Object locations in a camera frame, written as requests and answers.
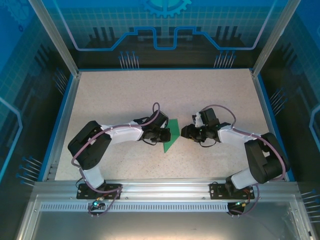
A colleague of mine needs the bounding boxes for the green paper sheet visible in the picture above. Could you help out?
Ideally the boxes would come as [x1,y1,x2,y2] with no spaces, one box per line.
[161,119,181,154]

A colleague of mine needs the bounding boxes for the grey metal sheet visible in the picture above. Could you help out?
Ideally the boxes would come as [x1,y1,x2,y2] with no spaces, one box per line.
[16,193,317,240]

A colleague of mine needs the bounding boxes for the blue table edge trim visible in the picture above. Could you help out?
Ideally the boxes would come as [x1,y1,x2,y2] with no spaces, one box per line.
[256,74,296,182]
[37,74,76,182]

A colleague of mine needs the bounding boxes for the left base LED connector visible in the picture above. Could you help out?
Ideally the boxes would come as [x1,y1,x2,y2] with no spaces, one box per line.
[91,198,105,210]

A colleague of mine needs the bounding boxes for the blue gear print panel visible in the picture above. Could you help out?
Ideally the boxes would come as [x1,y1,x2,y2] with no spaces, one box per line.
[53,0,278,70]

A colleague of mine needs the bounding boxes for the blue grid print panel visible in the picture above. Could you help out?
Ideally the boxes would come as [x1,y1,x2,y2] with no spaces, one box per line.
[0,0,76,240]
[259,0,320,240]

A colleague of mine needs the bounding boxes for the thin black right gripper wire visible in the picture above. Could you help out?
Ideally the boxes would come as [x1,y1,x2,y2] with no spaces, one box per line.
[199,138,218,149]

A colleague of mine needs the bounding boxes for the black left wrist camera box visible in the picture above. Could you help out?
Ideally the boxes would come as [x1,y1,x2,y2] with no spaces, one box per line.
[149,111,169,129]

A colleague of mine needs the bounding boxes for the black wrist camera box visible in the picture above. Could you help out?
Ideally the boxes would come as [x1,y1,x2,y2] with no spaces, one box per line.
[191,107,221,129]
[149,111,169,129]

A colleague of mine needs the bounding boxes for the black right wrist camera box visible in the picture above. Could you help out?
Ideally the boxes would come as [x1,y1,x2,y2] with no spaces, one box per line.
[191,107,221,129]

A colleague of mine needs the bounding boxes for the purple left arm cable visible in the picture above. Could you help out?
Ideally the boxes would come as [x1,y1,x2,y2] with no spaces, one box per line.
[71,101,163,193]

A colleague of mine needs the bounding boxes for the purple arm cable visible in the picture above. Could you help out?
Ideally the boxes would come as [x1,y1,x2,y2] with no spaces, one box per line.
[200,104,288,186]
[71,101,163,193]

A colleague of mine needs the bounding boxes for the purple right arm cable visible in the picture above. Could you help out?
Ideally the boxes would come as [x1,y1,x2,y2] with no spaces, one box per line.
[200,104,288,186]

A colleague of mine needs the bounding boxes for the aluminium mounting rail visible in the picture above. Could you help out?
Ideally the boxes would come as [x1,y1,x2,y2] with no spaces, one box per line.
[33,178,300,201]

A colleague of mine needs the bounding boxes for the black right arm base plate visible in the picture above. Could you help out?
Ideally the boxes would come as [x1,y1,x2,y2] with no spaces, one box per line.
[209,182,253,200]

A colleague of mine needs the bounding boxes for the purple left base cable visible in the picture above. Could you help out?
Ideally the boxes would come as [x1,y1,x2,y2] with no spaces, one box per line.
[79,186,123,219]

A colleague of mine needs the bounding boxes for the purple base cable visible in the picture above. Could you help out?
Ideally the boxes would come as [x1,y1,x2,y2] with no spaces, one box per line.
[79,186,123,219]
[228,182,260,217]

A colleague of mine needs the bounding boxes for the slotted grey cable duct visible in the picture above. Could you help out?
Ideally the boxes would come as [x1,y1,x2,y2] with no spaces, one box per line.
[39,202,232,213]

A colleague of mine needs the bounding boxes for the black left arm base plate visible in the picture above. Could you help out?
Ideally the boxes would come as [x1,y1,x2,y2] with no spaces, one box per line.
[76,183,123,200]

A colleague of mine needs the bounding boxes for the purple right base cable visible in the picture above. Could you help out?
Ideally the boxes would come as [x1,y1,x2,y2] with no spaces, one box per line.
[228,182,260,217]

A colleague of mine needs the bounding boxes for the aluminium side rail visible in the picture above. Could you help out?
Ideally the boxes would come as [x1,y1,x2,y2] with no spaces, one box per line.
[41,72,82,182]

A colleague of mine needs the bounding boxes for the aluminium frame post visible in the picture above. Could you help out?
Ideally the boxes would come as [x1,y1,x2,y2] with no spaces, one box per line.
[249,0,302,78]
[27,0,82,78]

